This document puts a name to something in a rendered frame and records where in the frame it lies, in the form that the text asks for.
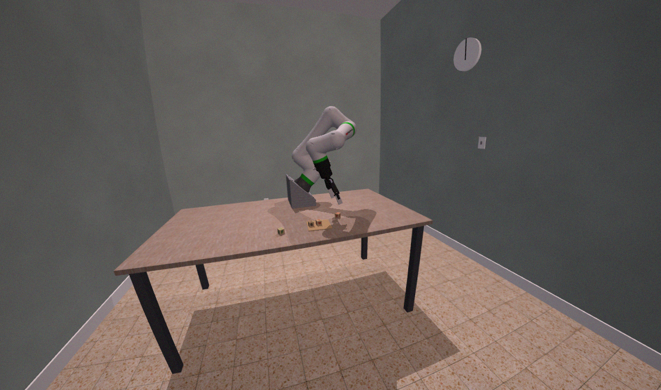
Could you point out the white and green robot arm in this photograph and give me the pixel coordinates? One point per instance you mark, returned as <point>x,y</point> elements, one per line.
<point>317,144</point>

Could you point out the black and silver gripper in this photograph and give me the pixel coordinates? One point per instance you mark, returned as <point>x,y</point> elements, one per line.
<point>332,189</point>

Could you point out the tan square mat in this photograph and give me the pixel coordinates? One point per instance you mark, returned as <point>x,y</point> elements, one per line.
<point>325,225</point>

